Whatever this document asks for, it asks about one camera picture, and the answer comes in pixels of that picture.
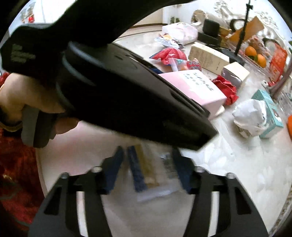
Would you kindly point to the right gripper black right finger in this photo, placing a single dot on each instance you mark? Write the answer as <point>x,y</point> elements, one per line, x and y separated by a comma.
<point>238,216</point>

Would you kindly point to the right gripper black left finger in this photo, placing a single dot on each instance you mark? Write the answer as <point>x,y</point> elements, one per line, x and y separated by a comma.
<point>57,216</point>

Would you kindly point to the red snack bag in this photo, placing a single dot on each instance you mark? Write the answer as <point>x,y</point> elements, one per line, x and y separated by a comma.
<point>166,54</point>

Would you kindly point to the clear pastry packet red label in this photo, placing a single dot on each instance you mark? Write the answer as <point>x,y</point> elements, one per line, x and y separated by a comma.
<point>182,65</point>

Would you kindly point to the clear snack wrapper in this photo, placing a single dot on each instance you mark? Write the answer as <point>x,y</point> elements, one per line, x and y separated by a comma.
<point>153,171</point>

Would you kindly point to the white tissue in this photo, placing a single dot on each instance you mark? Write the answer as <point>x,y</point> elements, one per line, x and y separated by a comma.
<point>250,118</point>

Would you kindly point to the pink cotton puffs box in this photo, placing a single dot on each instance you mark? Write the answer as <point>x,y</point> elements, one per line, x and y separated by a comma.
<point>197,86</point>

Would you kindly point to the red white wrapper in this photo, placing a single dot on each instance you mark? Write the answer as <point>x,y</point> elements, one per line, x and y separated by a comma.
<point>229,90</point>

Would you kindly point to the person's left hand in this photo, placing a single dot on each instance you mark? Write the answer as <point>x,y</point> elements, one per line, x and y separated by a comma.
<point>19,91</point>

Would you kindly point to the teal tissue box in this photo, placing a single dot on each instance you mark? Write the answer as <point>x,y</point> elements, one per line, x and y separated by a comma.
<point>274,122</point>

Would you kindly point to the pink plastic bag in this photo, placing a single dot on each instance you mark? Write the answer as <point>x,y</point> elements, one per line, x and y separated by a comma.
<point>182,32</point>

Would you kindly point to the orange cup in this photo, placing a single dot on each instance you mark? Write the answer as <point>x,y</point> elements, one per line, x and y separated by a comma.
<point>289,126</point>

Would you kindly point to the cream long box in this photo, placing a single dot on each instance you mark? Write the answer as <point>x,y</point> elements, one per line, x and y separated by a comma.
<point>210,59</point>

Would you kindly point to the black box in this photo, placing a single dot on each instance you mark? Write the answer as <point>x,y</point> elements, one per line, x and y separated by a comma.
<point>210,33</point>

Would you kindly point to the small white box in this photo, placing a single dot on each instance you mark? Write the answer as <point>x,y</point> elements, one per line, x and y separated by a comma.
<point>235,73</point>

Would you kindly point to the black tripod stand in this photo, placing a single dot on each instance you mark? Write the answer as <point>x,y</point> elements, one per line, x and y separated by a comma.
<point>233,56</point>

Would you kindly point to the ornate white armchair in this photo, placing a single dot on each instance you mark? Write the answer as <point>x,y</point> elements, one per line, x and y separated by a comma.
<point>275,28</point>

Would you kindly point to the orange fruit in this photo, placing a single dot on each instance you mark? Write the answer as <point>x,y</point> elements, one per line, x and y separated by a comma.
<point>261,60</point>
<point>250,51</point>

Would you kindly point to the orange red gift box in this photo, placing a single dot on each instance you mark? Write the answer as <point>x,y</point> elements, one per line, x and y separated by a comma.
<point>277,63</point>

